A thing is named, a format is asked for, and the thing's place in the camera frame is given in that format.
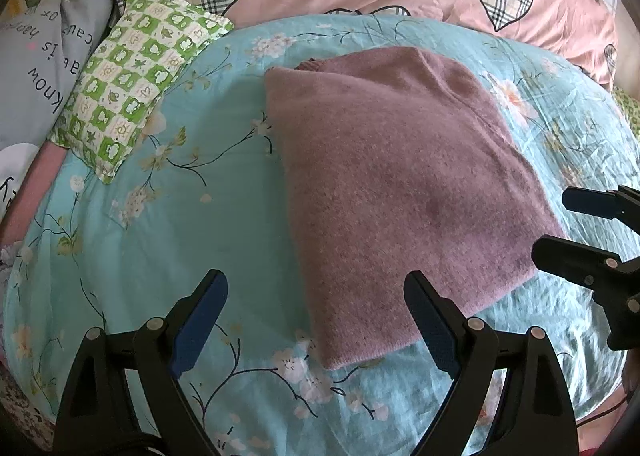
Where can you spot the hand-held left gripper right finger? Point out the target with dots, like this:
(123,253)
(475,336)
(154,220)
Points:
(432,326)

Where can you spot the grey pillow with lettering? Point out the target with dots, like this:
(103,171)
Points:
(30,61)

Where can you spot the white printed pillow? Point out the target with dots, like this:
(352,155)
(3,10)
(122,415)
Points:
(12,171)

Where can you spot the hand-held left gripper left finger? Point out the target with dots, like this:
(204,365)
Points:
(200,321)

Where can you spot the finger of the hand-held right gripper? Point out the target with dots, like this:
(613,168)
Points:
(565,256)
(590,201)

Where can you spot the light blue floral bedsheet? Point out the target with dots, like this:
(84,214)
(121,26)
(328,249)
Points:
(175,226)

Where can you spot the leopard pattern cloth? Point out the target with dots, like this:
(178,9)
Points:
(20,411)

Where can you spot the mauve knit sweater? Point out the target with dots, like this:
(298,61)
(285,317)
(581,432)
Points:
(390,186)

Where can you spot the green checked pillow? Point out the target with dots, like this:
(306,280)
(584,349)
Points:
(135,71)

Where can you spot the plain pink cloth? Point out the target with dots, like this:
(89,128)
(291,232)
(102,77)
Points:
(44,181)

